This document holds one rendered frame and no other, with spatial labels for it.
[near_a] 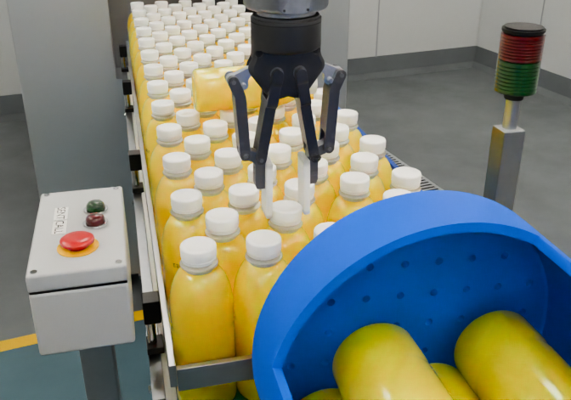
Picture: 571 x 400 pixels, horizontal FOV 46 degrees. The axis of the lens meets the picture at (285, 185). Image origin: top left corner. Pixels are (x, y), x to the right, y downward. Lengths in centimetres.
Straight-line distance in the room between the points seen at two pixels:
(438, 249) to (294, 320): 15
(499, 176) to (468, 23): 477
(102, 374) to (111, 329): 15
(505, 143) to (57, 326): 71
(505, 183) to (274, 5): 59
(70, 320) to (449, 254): 40
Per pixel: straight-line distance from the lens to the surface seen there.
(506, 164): 113
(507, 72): 108
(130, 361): 236
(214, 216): 79
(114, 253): 74
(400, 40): 554
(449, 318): 63
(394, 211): 53
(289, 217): 79
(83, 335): 77
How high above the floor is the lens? 147
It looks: 25 degrees down
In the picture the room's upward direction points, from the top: straight up
